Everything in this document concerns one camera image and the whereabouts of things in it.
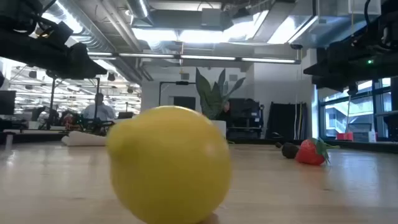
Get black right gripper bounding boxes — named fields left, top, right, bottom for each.
left=303, top=40, right=358, bottom=96

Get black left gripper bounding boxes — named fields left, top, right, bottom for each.
left=0, top=30, right=108, bottom=79

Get large red strawberry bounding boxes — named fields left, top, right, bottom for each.
left=294, top=137, right=341, bottom=166

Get dark brown round fruit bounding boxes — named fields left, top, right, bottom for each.
left=281, top=142, right=300, bottom=160

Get yellow lemon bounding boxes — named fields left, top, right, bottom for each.
left=105, top=105, right=233, bottom=224

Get person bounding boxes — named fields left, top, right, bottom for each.
left=82, top=92, right=116, bottom=121

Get black leaning panels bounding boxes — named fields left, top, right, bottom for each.
left=266, top=101, right=308, bottom=141

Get beige folded cloth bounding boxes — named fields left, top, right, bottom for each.
left=61, top=130, right=108, bottom=147

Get black monitor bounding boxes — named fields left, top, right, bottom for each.
left=0, top=90, right=17, bottom=116

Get black shelf cart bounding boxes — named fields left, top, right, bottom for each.
left=226, top=98, right=265, bottom=140

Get white plant pot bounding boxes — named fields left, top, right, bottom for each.
left=211, top=119, right=227, bottom=139

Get green snake plant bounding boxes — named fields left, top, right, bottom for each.
left=195, top=67, right=246, bottom=121

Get long linear ceiling light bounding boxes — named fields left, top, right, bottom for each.
left=88, top=52, right=302, bottom=65

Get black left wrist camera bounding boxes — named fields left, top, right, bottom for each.
left=30, top=21, right=75, bottom=47

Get black tall stand frame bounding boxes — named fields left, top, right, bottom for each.
left=48, top=77, right=101, bottom=130

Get black camera boom stand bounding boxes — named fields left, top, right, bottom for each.
left=158, top=80, right=197, bottom=106

